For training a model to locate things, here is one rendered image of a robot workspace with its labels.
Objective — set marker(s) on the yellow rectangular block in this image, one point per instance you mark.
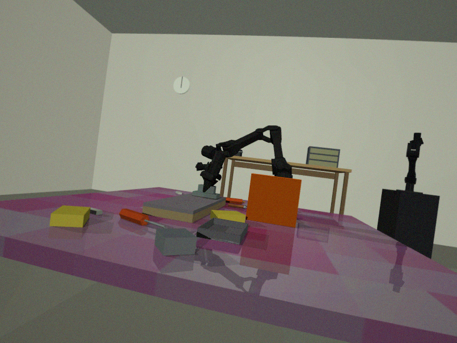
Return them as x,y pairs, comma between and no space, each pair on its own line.
228,215
70,216

